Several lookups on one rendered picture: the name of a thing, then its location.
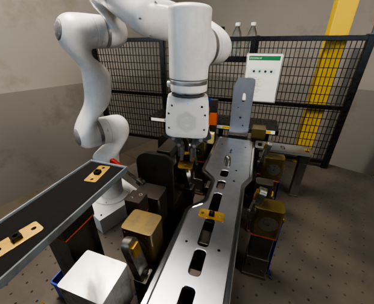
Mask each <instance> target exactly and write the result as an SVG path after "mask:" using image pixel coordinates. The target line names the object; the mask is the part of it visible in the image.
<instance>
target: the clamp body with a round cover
mask: <svg viewBox="0 0 374 304"><path fill-rule="evenodd" d="M121 227H122V233H123V236H124V238H125V237H126V236H132V237H136V238H137V239H138V241H139V244H140V246H141V249H142V251H143V254H144V256H145V259H146V261H147V264H148V266H149V268H150V269H152V270H153V274H154V272H155V271H156V268H157V266H158V264H159V262H160V260H161V258H162V249H163V247H164V243H163V229H162V217H161V216H160V215H158V214H153V213H150V212H146V211H142V210H139V209H135V210H133V211H132V213H131V214H130V215H129V216H128V218H127V219H126V220H125V221H124V222H123V224H122V226H121ZM133 281H134V284H135V290H136V292H135V293H134V296H136V295H137V298H138V301H137V302H136V304H140V302H141V296H140V295H138V291H137V287H136V282H135V279H133Z"/></svg>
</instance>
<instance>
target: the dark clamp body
mask: <svg viewBox="0 0 374 304"><path fill-rule="evenodd" d="M137 191H141V192H145V193H147V196H148V206H149V209H148V212H150V213H153V214H158V215H160V216H161V217H162V229H163V243H164V247H163V249H162V256H163V253H164V251H165V249H166V247H167V245H168V243H169V242H168V234H166V216H167V215H168V208H167V197H166V187H165V186H160V185H155V184H151V183H144V184H143V185H141V186H140V187H138V189H137Z"/></svg>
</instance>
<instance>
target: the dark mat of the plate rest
mask: <svg viewBox="0 0 374 304"><path fill-rule="evenodd" d="M100 165H102V166H110V169H109V170H108V171H107V172H106V173H105V174H104V175H103V176H102V177H101V178H100V179H99V181H97V182H96V183H91V182H85V181H84V180H85V178H87V177H88V176H89V175H90V174H91V173H92V172H93V171H94V170H95V169H97V168H98V167H99V166H100ZM122 169H124V168H121V167H117V166H111V165H106V164H102V163H96V162H91V163H89V164H87V165H86V166H85V167H83V168H82V169H80V170H79V171H77V172H76V173H74V174H73V175H71V176H70V177H68V178H67V179H66V180H64V181H62V182H61V183H59V184H58V185H57V186H55V187H53V188H52V189H51V190H49V191H48V192H46V193H45V194H43V195H42V196H40V197H39V198H37V199H36V200H34V201H33V202H32V203H30V204H29V205H27V206H25V207H24V208H23V209H21V210H20V211H19V212H17V213H15V214H14V215H12V216H11V217H10V218H8V219H6V220H5V221H4V222H2V223H1V224H0V241H2V240H3V239H6V238H7V237H8V236H10V235H11V234H13V233H15V232H17V231H19V230H21V229H23V228H24V227H26V226H27V225H29V224H31V223H33V222H35V221H37V222H38V223H39V224H40V225H41V226H42V227H43V228H44V230H43V231H41V232H40V233H38V234H37V235H35V236H34V237H32V238H30V239H29V240H28V241H25V242H24V243H23V244H21V245H20V246H18V247H16V248H15V249H13V250H12V251H10V252H8V253H7V254H6V255H4V256H2V257H1V258H0V277H1V276H2V275H3V274H4V273H6V272H7V271H8V270H9V269H10V268H11V267H12V266H14V264H16V263H17V262H18V261H19V260H20V259H22V258H23V257H24V256H25V255H26V254H27V253H28V252H29V251H30V250H32V249H33V248H34V247H35V246H36V245H38V243H39V242H41V241H42V240H43V239H44V238H45V237H46V236H48V235H49V234H50V233H51V232H52V231H53V230H54V229H55V228H56V227H58V226H59V225H60V224H61V223H62V222H64V220H65V219H67V218H68V217H69V216H70V215H71V214H73V213H74V212H75V211H76V210H77V209H78V208H79V207H80V206H81V205H83V204H84V203H85V202H86V201H87V200H88V199H90V198H91V196H93V195H94V194H95V193H96V192H97V191H99V190H100V189H101V188H102V187H103V186H104V185H105V184H106V183H107V182H109V181H110V180H111V179H112V178H114V176H116V175H117V173H119V172H120V171H121V170H122Z"/></svg>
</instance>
